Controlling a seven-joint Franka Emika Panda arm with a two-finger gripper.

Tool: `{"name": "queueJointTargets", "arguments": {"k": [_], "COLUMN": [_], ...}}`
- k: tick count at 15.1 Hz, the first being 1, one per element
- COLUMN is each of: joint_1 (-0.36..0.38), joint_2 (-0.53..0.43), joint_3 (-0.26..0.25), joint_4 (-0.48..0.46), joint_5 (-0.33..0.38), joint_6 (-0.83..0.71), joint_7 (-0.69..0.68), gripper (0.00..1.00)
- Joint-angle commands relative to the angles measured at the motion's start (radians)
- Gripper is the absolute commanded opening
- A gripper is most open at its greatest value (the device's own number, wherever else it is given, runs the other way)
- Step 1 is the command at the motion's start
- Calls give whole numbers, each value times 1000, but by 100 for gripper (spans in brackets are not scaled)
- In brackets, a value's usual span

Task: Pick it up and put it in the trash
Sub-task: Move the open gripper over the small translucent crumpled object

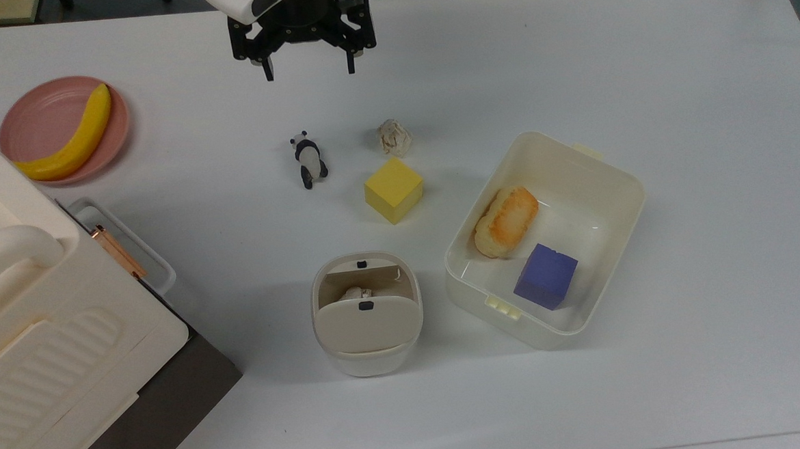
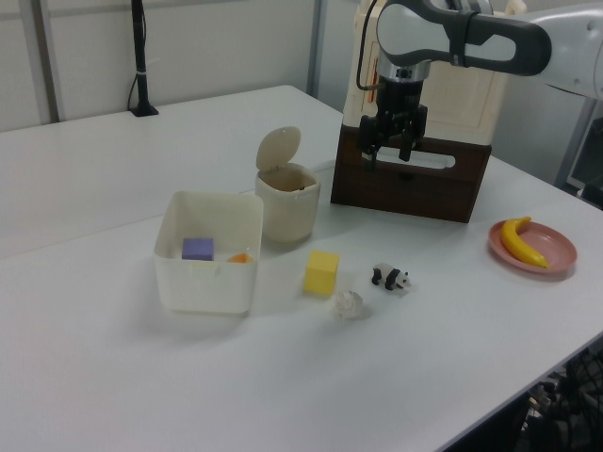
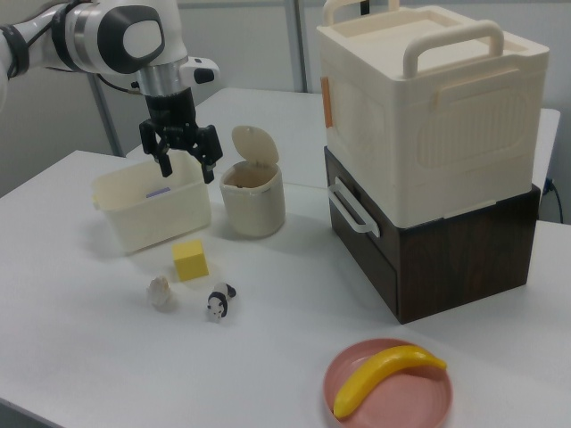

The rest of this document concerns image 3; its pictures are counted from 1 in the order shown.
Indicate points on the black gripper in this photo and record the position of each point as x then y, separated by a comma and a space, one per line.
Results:
171, 118

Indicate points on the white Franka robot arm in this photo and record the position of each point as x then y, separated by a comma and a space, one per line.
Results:
89, 33

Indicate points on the cream trash can with lid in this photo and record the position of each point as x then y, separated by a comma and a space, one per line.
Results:
254, 191

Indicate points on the purple label in tub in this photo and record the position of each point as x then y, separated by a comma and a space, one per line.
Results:
158, 192

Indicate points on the cream rectangular plastic tub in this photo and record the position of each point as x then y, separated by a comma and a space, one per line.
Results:
154, 207

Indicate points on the yellow foam cube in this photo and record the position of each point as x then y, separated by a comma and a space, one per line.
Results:
190, 260

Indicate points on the small panda figurine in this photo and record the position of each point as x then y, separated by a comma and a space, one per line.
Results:
219, 301

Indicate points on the dark wooden drawer box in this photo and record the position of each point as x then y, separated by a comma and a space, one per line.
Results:
437, 258

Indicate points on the yellow toy banana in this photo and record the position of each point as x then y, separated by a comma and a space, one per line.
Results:
383, 376

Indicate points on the pink round plate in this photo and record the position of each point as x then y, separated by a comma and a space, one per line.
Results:
392, 392

